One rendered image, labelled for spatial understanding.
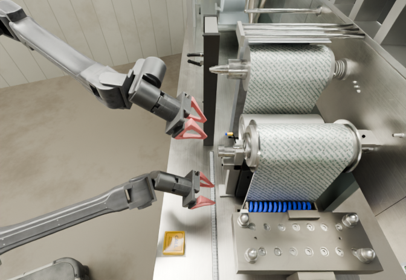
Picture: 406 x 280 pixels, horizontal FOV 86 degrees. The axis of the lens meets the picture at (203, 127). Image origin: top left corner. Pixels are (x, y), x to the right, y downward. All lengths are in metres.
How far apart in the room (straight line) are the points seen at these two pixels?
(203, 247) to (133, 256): 1.04
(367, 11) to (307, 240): 0.71
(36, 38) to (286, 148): 0.68
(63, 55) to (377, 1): 0.87
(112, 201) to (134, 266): 1.21
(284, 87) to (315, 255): 0.50
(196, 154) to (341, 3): 0.81
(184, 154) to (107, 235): 1.10
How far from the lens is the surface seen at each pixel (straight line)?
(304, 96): 0.78
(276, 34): 0.71
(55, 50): 0.65
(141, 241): 1.85
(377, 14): 0.92
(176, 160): 1.01
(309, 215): 0.80
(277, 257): 0.75
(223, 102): 1.27
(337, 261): 0.81
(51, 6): 3.27
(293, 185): 0.72
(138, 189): 0.63
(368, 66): 0.78
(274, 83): 0.71
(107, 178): 2.16
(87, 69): 0.55
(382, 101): 0.73
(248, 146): 0.58
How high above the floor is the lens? 1.73
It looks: 48 degrees down
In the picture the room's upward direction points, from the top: straight up
